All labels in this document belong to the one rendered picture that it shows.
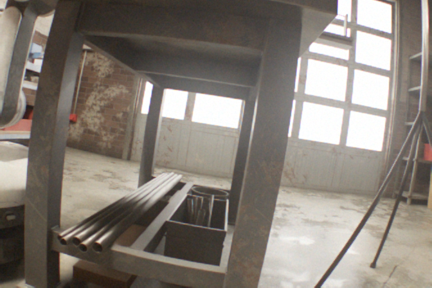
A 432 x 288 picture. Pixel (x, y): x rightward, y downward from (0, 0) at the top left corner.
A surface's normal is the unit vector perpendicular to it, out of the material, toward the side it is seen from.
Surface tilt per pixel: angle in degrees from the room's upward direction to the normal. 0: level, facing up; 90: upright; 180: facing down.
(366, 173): 90
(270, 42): 90
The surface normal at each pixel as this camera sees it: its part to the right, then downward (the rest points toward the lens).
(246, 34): -0.02, -0.03
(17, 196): 0.96, 0.13
